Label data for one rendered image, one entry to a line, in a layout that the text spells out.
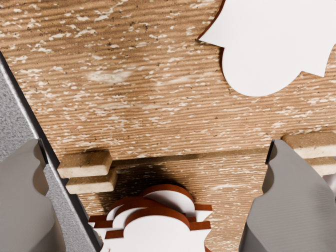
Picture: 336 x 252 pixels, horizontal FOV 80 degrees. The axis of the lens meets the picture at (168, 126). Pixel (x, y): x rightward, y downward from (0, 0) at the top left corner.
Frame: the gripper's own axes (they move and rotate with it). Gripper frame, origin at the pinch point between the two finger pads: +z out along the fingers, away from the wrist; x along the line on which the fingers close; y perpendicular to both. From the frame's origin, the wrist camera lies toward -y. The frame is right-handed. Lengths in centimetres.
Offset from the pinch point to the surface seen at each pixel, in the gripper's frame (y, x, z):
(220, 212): 20.9, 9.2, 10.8
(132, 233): 15.3, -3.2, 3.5
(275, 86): -0.6, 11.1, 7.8
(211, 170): 11.7, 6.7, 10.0
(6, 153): 10.5, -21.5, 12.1
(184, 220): 13.5, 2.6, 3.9
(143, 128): 4.9, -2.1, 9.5
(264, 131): 5.3, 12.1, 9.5
